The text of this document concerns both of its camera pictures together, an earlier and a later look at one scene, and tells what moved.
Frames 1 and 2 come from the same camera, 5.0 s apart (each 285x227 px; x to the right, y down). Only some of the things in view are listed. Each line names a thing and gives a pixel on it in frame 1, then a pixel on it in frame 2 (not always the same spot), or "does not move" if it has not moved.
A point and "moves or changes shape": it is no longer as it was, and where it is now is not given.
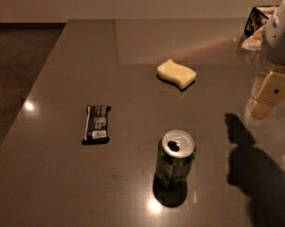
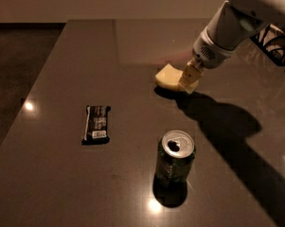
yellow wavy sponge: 182,76 moves or changes shape
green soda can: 176,152 does not move
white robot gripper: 279,37 -> 207,52
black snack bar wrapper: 97,125 does not move
